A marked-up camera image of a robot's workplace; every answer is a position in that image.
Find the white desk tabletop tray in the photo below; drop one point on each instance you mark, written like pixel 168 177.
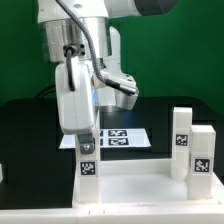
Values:
pixel 147 182

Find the white marker sheet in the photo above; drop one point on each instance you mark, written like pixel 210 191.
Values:
pixel 123 138

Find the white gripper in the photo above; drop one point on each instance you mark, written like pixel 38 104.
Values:
pixel 76 108

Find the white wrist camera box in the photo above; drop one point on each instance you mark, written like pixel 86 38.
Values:
pixel 122 91

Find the white L-shaped fence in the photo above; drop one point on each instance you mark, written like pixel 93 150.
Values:
pixel 118 214

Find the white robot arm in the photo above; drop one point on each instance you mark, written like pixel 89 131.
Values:
pixel 78 39

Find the white piece at left edge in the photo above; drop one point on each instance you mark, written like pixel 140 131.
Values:
pixel 1 173

